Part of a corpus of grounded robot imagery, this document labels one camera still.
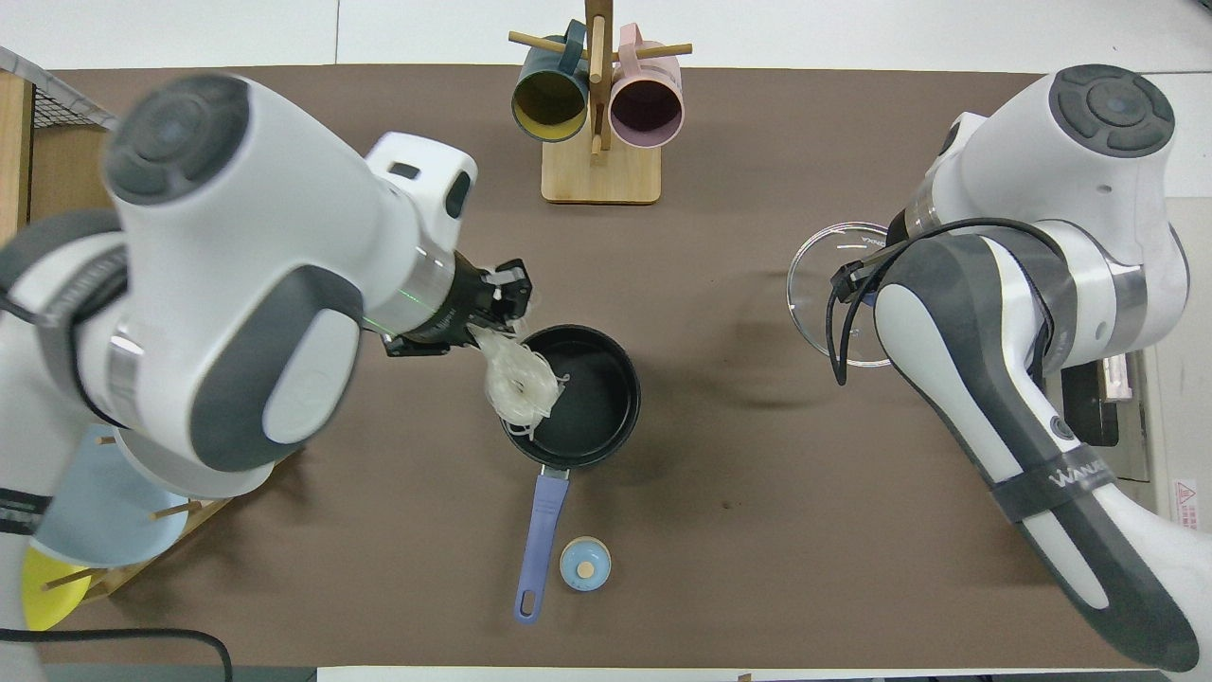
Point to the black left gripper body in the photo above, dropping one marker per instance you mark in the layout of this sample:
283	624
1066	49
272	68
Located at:
464	308

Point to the white vermicelli bundle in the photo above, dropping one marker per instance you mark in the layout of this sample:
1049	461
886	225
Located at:
516	384

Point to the glass lid with blue knob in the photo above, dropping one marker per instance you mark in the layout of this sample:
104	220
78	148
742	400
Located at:
814	284

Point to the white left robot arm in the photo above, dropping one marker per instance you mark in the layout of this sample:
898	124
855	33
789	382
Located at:
237	256

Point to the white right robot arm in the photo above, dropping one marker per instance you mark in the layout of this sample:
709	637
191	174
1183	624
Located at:
1023	379

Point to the wooden plate rack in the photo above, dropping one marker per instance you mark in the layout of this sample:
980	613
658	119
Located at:
180	526

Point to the light blue plate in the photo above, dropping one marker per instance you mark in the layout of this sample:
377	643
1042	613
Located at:
104	521

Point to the yellow plate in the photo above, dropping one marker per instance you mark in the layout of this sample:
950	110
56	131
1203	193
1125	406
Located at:
52	592

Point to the dark blue saucepan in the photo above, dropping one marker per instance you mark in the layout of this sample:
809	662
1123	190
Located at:
597	398

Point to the wooden mug tree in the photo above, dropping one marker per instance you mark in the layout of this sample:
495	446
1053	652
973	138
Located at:
601	175

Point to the dark teal mug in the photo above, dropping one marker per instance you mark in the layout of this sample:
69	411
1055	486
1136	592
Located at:
549	104

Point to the pink mug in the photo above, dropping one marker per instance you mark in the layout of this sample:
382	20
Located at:
646	109

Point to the small blue lid cork knob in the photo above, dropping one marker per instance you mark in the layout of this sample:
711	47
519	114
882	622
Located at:
585	565

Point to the brown table mat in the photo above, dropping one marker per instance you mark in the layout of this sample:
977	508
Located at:
739	530

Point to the wooden shelf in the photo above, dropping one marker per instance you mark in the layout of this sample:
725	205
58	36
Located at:
57	170

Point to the white toaster oven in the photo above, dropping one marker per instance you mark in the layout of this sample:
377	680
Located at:
1184	360

